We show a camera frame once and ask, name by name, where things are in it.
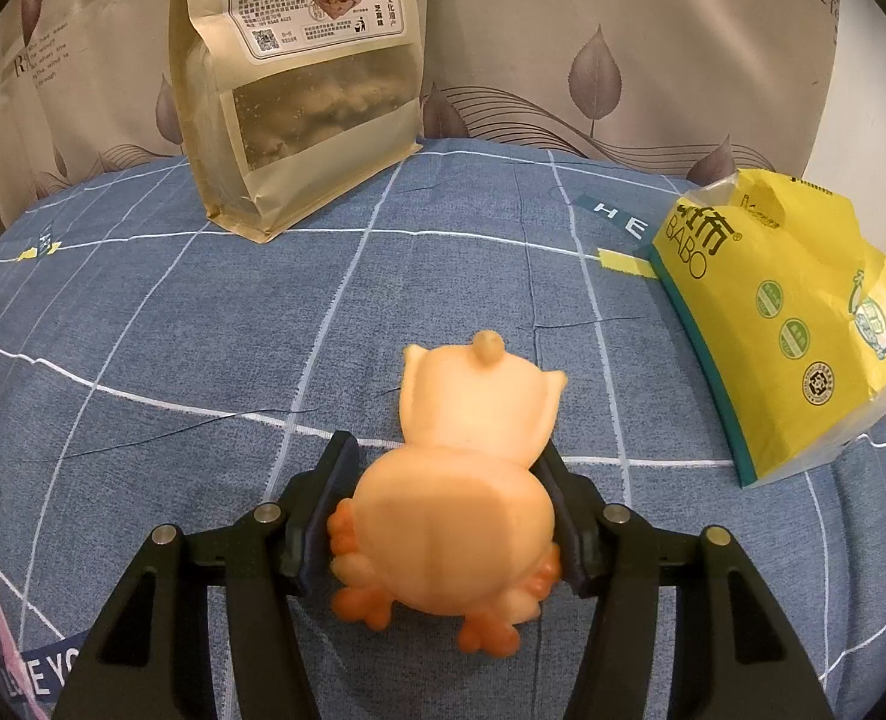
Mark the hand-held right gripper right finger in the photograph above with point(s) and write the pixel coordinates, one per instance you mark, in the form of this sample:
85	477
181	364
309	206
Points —
574	547

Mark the orange rubber toy animal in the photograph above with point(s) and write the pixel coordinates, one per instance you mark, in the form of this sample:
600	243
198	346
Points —
443	525

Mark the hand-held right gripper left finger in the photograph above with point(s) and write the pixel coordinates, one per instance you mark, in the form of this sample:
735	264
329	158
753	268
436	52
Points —
315	540

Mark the yellow tissue pack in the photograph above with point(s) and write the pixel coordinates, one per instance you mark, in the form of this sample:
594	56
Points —
750	330

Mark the brown paper snack bag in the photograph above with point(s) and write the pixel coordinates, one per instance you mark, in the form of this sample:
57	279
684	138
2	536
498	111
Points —
300	180

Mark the blue plaid blanket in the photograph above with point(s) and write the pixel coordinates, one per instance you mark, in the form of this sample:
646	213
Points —
263	330

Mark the beige leaf print curtain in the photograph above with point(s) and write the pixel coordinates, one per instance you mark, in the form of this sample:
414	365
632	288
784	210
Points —
638	15

